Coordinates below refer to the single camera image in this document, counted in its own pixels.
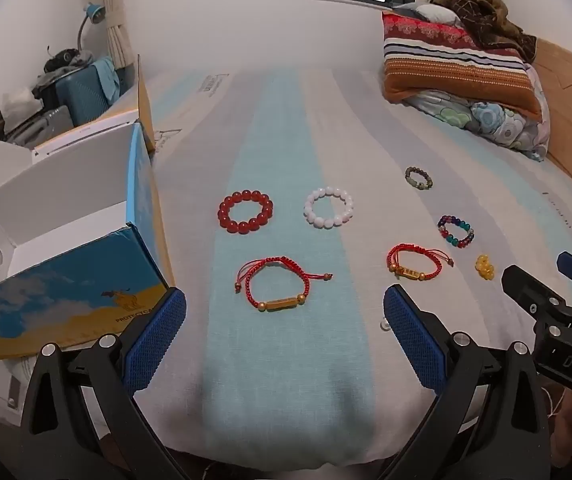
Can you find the brown patterned cloth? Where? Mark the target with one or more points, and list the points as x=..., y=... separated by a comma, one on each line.
x=485, y=15

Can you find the pile of dark clothes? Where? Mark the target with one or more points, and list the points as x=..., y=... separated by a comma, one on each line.
x=61, y=67

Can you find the striped bed sheet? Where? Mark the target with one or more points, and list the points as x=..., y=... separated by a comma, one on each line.
x=291, y=385

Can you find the striped pillow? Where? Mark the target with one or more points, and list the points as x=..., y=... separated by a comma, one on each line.
x=455, y=67

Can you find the brown cardboard box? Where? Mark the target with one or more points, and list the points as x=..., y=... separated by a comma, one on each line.
x=145, y=105

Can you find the cream curtain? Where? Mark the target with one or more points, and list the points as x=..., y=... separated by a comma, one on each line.
x=113, y=10

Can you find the grey suitcase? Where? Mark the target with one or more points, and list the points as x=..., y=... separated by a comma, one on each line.
x=41, y=127

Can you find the blue suitcase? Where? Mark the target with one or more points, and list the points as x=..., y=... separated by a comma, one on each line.
x=83, y=92

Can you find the floral pillow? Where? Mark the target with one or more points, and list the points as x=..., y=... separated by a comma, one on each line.
x=495, y=122

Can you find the wooden headboard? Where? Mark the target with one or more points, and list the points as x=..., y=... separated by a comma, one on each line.
x=570, y=125

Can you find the blue and yellow cardboard box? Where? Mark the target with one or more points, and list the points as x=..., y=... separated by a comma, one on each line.
x=66, y=290

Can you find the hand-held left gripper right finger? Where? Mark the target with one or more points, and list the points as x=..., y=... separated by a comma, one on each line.
x=410, y=335

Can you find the small clear bead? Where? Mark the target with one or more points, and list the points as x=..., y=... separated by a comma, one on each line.
x=383, y=325

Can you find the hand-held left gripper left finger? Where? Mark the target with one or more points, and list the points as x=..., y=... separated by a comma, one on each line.
x=158, y=340

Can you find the blue desk lamp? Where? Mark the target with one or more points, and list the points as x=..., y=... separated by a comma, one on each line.
x=93, y=12

